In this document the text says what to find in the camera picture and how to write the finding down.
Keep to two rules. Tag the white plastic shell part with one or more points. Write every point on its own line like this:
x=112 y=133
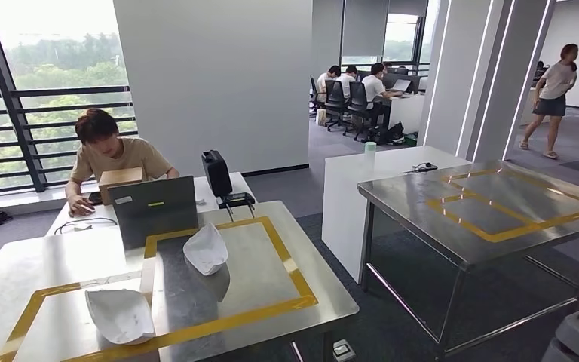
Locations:
x=205 y=250
x=119 y=317

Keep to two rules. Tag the steel workbench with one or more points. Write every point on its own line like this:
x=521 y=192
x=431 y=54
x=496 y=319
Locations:
x=254 y=270
x=409 y=205

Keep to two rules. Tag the white desk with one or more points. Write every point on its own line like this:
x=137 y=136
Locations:
x=344 y=225
x=409 y=112
x=244 y=185

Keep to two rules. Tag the black device on legs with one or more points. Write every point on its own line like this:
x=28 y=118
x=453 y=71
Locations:
x=237 y=199

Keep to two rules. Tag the white paper bag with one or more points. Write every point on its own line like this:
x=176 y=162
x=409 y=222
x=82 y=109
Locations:
x=321 y=117

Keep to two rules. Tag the black hard case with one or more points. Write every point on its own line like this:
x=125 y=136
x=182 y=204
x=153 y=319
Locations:
x=217 y=172

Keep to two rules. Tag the pale green cup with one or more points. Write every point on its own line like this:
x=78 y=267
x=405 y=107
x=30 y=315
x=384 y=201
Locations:
x=370 y=150

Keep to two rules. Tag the black office chair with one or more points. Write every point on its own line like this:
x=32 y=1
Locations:
x=316 y=96
x=359 y=100
x=335 y=97

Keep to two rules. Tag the person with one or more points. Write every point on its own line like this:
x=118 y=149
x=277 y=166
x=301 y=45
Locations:
x=129 y=160
x=348 y=80
x=373 y=87
x=556 y=82
x=325 y=82

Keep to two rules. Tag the black backpack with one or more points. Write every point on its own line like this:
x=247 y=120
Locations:
x=393 y=134

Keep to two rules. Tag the black headset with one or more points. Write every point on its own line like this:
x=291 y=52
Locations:
x=425 y=167

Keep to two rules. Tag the grey laptop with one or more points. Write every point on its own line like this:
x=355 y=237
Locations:
x=154 y=212

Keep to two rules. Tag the open laptop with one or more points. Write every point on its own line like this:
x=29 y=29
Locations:
x=402 y=86

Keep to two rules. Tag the cardboard box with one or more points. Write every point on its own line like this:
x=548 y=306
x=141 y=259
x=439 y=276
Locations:
x=119 y=179

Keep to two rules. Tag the grey floor socket box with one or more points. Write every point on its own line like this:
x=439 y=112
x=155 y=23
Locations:
x=343 y=350

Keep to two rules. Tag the black window railing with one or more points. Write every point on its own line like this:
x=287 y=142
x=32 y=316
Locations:
x=22 y=125

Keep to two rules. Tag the yellow tape frame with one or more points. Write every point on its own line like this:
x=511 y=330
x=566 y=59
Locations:
x=493 y=238

